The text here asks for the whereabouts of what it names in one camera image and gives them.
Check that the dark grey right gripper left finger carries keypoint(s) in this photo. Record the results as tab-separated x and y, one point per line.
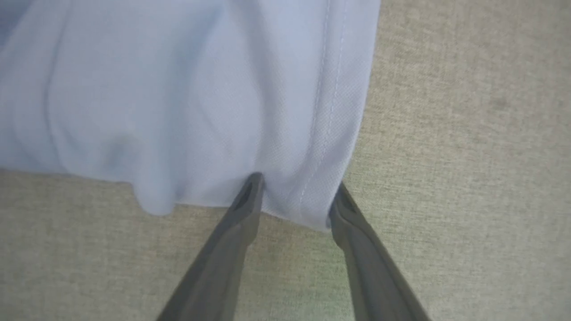
218	258

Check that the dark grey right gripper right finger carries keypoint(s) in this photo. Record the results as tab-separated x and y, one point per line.
374	267

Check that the light blue white-collared polo shirt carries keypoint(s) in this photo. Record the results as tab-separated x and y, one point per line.
178	98

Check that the grey fabric sofa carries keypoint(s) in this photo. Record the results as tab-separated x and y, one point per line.
468	187

